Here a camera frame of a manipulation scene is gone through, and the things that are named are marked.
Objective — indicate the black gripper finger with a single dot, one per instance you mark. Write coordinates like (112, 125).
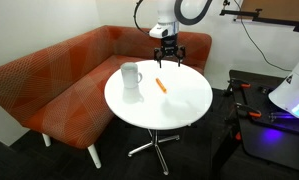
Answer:
(180, 55)
(158, 56)

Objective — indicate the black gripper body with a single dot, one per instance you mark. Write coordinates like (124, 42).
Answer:
(168, 45)

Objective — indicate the orange marker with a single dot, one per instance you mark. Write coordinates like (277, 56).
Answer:
(161, 85)

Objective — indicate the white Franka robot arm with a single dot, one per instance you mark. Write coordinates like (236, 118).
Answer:
(292, 90)

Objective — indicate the white ceramic mug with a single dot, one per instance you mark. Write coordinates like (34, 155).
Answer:
(129, 76)

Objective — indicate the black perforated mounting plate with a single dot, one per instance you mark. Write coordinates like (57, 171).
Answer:
(255, 100)

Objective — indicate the orange patterned corner sofa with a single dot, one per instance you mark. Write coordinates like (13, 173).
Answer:
(62, 90)

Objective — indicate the brown cork board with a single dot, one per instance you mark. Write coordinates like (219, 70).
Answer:
(275, 8)

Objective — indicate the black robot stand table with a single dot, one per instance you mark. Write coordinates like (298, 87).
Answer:
(269, 146)

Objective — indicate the round white pedestal table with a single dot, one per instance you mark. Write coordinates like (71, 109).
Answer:
(162, 103)

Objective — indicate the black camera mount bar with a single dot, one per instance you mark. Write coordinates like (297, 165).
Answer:
(265, 19)

